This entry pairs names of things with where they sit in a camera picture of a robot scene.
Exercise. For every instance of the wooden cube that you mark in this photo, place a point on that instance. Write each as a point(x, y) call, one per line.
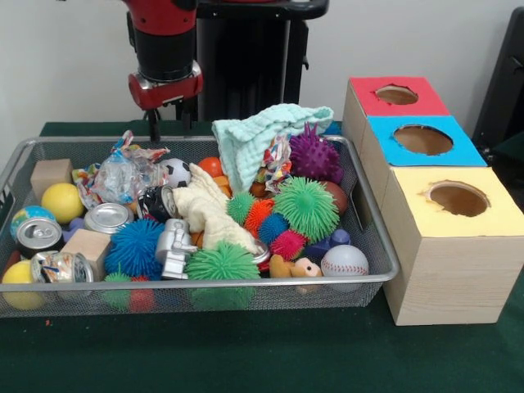
point(88, 247)
point(51, 174)

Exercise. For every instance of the silver toy robot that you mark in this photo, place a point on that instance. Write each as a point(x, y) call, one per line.
point(174, 254)

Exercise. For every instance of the crushed clear plastic bottle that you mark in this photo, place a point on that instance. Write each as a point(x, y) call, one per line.
point(118, 176)

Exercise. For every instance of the cream cloth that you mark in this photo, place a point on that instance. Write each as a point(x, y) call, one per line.
point(204, 204)

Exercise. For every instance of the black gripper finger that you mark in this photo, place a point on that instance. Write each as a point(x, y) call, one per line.
point(154, 127)
point(187, 114)

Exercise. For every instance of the blue spiky ball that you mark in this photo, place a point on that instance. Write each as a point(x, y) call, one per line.
point(333, 129)
point(135, 247)

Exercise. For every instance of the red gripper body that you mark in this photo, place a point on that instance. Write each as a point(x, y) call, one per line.
point(163, 94)

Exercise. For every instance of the wooden box with three holes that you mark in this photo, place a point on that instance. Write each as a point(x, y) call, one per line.
point(450, 278)

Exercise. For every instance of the mint green cloth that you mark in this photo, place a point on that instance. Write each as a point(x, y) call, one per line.
point(245, 139)

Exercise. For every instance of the small soccer ball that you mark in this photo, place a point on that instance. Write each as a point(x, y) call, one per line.
point(178, 172)

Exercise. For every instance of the white baseball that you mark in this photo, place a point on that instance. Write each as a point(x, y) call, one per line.
point(345, 262)

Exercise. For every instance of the silver mesh bin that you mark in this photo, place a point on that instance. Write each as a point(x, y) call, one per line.
point(123, 285)

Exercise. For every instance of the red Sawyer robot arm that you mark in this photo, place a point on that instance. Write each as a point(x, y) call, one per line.
point(163, 49)

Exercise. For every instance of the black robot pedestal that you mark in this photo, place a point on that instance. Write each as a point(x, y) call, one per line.
point(245, 61)

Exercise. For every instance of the dark green tablecloth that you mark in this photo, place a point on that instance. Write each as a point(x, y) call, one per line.
point(245, 356)

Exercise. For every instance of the purple spiky ball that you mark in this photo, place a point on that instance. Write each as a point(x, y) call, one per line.
point(315, 157)

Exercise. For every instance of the large green spiky ball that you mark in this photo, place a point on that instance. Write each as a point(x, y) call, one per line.
point(307, 206)

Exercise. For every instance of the black chair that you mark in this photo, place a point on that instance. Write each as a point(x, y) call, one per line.
point(507, 82)

